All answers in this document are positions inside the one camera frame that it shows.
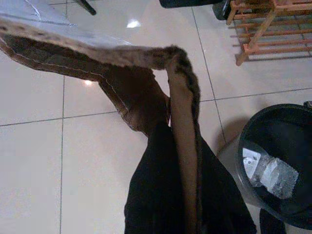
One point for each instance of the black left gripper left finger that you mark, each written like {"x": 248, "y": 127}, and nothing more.
{"x": 156, "y": 190}

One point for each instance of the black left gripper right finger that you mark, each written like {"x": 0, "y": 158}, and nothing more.
{"x": 219, "y": 200}

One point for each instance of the crumpled silver white trash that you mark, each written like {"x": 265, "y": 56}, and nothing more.
{"x": 273, "y": 175}

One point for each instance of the black round rubbish bin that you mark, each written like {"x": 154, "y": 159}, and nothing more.
{"x": 268, "y": 122}

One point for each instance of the wooden slatted rack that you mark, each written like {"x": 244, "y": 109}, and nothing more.
{"x": 253, "y": 46}

